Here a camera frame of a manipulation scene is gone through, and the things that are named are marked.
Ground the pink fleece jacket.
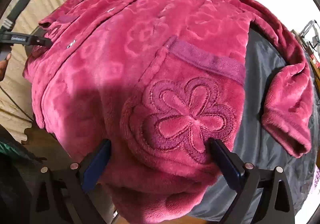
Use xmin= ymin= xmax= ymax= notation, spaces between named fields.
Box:
xmin=22 ymin=0 xmax=314 ymax=224

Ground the wooden sideboard desk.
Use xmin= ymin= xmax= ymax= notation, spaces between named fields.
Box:
xmin=290 ymin=29 xmax=320 ymax=77

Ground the black satin table cloth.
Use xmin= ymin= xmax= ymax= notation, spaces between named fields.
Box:
xmin=190 ymin=24 xmax=320 ymax=222

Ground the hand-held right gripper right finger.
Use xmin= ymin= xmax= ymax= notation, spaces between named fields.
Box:
xmin=209 ymin=138 xmax=297 ymax=224

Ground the person's dark jacket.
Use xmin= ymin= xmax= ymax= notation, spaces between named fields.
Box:
xmin=0 ymin=124 xmax=52 ymax=224

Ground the person's left hand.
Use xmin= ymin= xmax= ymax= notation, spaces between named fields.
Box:
xmin=0 ymin=53 xmax=12 ymax=81

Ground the black cable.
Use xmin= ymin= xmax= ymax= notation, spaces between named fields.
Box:
xmin=0 ymin=86 xmax=34 ymax=123

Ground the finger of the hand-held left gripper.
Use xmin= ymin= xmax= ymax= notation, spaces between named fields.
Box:
xmin=0 ymin=32 xmax=53 ymax=48

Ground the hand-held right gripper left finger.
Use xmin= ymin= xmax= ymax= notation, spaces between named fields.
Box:
xmin=29 ymin=139 xmax=112 ymax=224

